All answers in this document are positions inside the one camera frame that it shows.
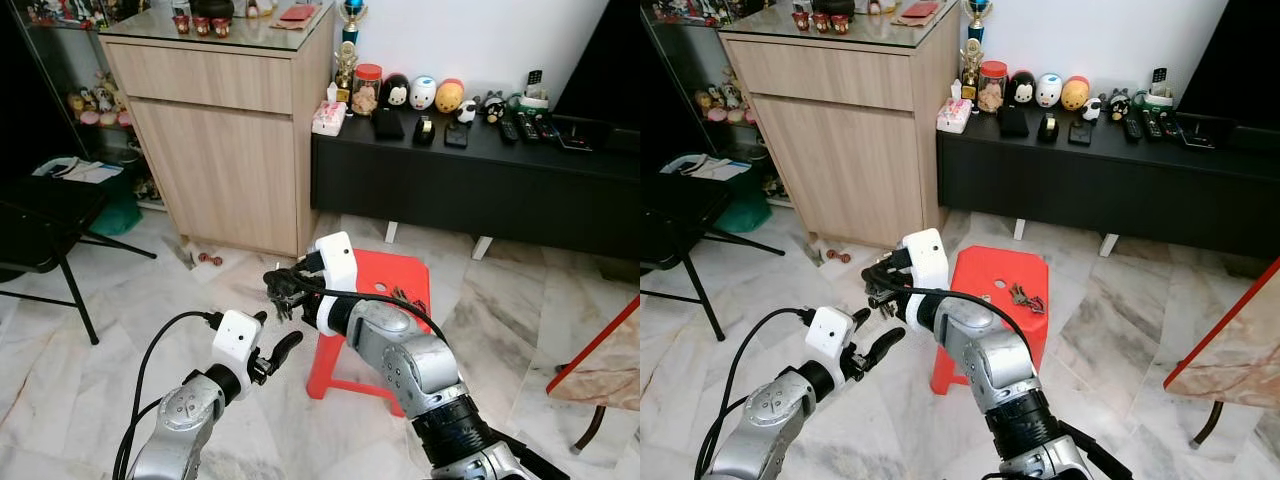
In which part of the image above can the red plastic stool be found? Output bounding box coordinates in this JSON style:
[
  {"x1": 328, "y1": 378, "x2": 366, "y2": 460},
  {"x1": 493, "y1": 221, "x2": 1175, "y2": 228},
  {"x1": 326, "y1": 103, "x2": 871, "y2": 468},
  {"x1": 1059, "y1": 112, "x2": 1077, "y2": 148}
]
[
  {"x1": 929, "y1": 244, "x2": 1052, "y2": 397},
  {"x1": 305, "y1": 249, "x2": 434, "y2": 419}
]

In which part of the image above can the light wooden cabinet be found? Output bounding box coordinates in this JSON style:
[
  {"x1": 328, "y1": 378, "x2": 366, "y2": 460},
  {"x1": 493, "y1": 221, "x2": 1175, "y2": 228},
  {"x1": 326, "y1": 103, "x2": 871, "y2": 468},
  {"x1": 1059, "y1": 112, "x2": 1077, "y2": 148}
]
[
  {"x1": 719, "y1": 5, "x2": 962, "y2": 250},
  {"x1": 99, "y1": 5, "x2": 337, "y2": 259}
]

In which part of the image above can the green bin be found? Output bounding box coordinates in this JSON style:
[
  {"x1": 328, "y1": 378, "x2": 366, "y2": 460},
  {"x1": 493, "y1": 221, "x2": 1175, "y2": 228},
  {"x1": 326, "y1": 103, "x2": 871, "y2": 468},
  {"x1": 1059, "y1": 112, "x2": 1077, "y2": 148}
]
[
  {"x1": 722, "y1": 190, "x2": 773, "y2": 236},
  {"x1": 88, "y1": 190, "x2": 144, "y2": 238}
]

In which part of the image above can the pink tissue pack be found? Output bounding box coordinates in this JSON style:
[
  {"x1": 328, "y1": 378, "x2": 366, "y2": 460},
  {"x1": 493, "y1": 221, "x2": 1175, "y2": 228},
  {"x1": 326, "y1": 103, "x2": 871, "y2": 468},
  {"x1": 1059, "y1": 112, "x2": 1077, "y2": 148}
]
[
  {"x1": 937, "y1": 82, "x2": 973, "y2": 135},
  {"x1": 311, "y1": 84, "x2": 348, "y2": 138}
]

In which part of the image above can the black TV console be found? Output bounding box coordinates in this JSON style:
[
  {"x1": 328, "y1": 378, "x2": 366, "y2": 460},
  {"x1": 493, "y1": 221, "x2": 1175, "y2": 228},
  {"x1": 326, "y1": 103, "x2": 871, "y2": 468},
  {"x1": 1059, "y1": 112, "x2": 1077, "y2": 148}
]
[
  {"x1": 936, "y1": 118, "x2": 1280, "y2": 260},
  {"x1": 311, "y1": 120, "x2": 641, "y2": 264}
]

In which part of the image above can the stack of papers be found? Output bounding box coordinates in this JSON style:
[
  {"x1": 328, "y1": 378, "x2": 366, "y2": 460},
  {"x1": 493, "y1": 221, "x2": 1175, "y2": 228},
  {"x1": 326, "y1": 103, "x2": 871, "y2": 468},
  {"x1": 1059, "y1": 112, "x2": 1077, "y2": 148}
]
[
  {"x1": 663, "y1": 153, "x2": 753, "y2": 183},
  {"x1": 33, "y1": 155, "x2": 127, "y2": 187}
]

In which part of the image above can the clear jar with red lid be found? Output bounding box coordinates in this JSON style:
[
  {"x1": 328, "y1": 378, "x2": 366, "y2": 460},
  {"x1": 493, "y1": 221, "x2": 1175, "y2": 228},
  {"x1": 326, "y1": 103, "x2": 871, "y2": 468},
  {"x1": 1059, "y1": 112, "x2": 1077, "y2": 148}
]
[
  {"x1": 978, "y1": 60, "x2": 1009, "y2": 114},
  {"x1": 352, "y1": 63, "x2": 384, "y2": 117}
]

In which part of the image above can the black folding chair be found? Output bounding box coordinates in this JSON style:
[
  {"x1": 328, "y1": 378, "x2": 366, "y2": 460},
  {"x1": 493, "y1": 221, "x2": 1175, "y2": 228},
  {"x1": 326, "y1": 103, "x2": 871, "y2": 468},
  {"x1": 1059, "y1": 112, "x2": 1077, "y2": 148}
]
[
  {"x1": 0, "y1": 178, "x2": 158, "y2": 347},
  {"x1": 640, "y1": 183, "x2": 788, "y2": 343}
]

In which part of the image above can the gold trophy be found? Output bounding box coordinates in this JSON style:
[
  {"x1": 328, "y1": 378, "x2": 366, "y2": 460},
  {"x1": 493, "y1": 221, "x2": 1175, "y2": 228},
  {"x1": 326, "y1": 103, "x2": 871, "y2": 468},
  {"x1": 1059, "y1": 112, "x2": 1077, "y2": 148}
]
[
  {"x1": 959, "y1": 40, "x2": 986, "y2": 101},
  {"x1": 333, "y1": 42, "x2": 359, "y2": 104}
]

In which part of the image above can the glass display shelf with toys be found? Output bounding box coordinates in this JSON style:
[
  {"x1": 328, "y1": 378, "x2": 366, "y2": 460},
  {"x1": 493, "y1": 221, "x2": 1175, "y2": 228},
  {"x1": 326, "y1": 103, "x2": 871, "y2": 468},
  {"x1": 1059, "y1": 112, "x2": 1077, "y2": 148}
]
[
  {"x1": 15, "y1": 0, "x2": 161, "y2": 201},
  {"x1": 640, "y1": 0, "x2": 781, "y2": 196}
]

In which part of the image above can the marble board with red edge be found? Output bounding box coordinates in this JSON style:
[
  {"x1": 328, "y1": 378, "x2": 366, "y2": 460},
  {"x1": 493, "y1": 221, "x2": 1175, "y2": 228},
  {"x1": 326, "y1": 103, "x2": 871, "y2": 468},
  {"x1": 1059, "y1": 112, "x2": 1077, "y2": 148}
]
[
  {"x1": 1162, "y1": 255, "x2": 1280, "y2": 412},
  {"x1": 546, "y1": 294, "x2": 641, "y2": 412}
]

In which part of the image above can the blue trophy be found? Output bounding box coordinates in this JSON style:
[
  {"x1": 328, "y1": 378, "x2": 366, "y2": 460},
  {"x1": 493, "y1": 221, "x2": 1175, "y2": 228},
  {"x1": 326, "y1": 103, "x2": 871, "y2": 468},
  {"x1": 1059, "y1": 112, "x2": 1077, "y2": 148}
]
[
  {"x1": 964, "y1": 0, "x2": 993, "y2": 43},
  {"x1": 338, "y1": 0, "x2": 367, "y2": 46}
]

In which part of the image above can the black board stand leg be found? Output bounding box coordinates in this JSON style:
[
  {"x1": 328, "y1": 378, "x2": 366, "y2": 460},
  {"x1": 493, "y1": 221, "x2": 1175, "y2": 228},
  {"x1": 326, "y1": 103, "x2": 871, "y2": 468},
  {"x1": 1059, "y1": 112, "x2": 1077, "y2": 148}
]
[
  {"x1": 570, "y1": 403, "x2": 608, "y2": 455},
  {"x1": 1190, "y1": 400, "x2": 1228, "y2": 449}
]

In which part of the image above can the black tray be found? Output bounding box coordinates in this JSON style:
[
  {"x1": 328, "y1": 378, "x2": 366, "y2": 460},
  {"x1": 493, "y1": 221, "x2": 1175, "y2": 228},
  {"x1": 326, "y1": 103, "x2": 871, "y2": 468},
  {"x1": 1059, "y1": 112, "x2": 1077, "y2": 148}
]
[
  {"x1": 1180, "y1": 112, "x2": 1239, "y2": 151},
  {"x1": 556, "y1": 115, "x2": 616, "y2": 154}
]

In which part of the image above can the black television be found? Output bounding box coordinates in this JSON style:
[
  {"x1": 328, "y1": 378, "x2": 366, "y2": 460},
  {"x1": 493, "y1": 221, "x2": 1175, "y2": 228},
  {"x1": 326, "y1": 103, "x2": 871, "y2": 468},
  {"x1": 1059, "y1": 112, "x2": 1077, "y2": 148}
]
[
  {"x1": 553, "y1": 0, "x2": 641, "y2": 131},
  {"x1": 1178, "y1": 0, "x2": 1280, "y2": 129}
]

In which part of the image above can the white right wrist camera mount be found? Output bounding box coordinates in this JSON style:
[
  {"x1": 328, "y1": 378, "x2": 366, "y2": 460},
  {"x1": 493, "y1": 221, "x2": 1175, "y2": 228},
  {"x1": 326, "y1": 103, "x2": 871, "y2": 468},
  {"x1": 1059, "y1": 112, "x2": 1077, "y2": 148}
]
[
  {"x1": 893, "y1": 227, "x2": 952, "y2": 331},
  {"x1": 308, "y1": 231, "x2": 362, "y2": 337}
]

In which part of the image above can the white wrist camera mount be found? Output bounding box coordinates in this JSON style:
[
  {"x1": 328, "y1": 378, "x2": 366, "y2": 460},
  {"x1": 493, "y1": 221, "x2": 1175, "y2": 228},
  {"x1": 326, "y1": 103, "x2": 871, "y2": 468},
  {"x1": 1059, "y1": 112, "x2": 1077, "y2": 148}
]
[
  {"x1": 804, "y1": 304, "x2": 860, "y2": 363},
  {"x1": 893, "y1": 227, "x2": 952, "y2": 331},
  {"x1": 308, "y1": 231, "x2": 362, "y2": 337},
  {"x1": 211, "y1": 309, "x2": 265, "y2": 374}
]

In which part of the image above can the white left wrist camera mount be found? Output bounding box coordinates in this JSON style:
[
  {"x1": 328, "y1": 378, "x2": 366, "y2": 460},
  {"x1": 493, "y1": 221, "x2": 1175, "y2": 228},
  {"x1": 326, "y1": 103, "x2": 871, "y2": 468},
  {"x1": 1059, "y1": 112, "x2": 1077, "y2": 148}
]
[
  {"x1": 804, "y1": 304, "x2": 860, "y2": 363},
  {"x1": 211, "y1": 309, "x2": 265, "y2": 374}
]

